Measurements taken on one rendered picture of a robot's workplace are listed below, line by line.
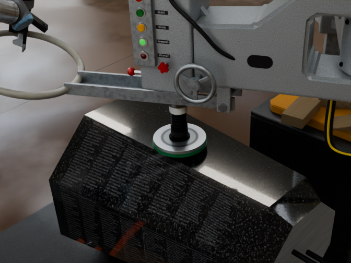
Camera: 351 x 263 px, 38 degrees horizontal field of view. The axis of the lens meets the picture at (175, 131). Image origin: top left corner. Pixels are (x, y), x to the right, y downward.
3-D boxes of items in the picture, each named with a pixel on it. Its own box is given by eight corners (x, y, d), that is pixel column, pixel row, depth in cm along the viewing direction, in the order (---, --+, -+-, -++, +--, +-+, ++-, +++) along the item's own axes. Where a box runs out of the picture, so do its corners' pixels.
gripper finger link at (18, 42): (11, 50, 230) (13, 30, 226) (25, 52, 232) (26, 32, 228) (11, 52, 227) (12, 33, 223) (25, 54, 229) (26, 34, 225)
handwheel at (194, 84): (222, 94, 181) (223, 55, 173) (215, 108, 173) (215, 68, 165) (182, 90, 185) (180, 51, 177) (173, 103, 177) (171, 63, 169)
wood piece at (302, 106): (299, 104, 241) (300, 94, 238) (320, 109, 236) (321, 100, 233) (280, 122, 228) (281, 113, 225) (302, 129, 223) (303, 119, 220)
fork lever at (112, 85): (244, 90, 196) (244, 79, 193) (232, 115, 181) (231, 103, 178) (84, 77, 218) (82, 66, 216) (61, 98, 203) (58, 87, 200)
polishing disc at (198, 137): (202, 123, 216) (202, 120, 215) (209, 152, 198) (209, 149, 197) (152, 127, 215) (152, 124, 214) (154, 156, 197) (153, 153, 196)
